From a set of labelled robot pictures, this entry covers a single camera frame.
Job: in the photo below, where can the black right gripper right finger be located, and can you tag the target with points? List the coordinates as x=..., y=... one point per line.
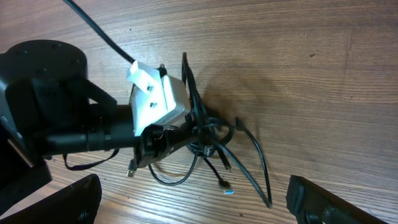
x=312, y=204

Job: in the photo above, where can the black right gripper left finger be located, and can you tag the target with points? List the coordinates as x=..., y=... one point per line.
x=76, y=204

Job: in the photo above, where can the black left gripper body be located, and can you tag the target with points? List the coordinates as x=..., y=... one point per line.
x=157, y=142

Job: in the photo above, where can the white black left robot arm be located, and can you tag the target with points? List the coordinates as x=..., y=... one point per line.
x=49, y=107

